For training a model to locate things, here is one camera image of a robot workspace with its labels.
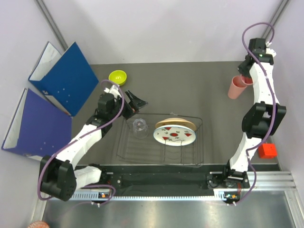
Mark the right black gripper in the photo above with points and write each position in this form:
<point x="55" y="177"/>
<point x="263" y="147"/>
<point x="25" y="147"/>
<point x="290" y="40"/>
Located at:
<point x="243" y="71"/>

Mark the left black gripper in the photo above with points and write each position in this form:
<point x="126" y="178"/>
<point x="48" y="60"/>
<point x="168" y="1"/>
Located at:
<point x="132" y="107"/>

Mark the pink plastic cup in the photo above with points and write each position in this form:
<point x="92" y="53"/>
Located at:
<point x="247" y="81"/>
<point x="237" y="87"/>

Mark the clear faceted drinking glass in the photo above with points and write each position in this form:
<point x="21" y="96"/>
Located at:
<point x="140" y="128"/>

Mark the yellow-green bowl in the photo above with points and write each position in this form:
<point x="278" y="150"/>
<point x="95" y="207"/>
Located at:
<point x="118" y="76"/>

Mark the white plate with red pattern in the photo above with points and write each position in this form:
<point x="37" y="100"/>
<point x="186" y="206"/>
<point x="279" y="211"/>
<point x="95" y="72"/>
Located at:
<point x="174" y="135"/>

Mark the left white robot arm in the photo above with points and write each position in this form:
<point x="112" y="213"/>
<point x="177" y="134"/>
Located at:
<point x="58" y="176"/>

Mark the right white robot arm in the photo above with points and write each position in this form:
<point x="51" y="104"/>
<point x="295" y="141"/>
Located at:
<point x="260" y="122"/>

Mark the beige wooden plate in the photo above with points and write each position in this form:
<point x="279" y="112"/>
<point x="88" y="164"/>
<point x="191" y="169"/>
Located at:
<point x="176" y="121"/>

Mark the red block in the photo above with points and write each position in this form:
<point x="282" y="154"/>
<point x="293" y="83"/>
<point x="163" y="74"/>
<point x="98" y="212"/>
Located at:
<point x="267" y="151"/>

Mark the orange mesh object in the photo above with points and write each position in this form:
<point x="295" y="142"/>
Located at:
<point x="38" y="224"/>

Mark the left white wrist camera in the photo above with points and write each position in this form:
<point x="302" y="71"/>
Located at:
<point x="114" y="90"/>

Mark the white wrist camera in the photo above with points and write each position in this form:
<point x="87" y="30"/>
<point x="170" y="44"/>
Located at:
<point x="114" y="90"/>
<point x="270" y="51"/>

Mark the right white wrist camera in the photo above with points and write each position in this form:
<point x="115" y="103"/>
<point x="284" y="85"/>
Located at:
<point x="270" y="51"/>

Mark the black wire dish rack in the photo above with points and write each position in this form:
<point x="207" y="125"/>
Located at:
<point x="129" y="149"/>

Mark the blue ring binder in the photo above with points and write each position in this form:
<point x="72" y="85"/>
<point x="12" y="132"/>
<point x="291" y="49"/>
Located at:
<point x="66" y="80"/>

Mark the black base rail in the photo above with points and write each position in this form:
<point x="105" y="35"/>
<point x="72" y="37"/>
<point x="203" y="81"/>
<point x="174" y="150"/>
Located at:
<point x="170" y="180"/>

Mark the purple ring binder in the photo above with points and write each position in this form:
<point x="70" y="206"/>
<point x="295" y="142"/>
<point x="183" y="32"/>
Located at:
<point x="37" y="128"/>

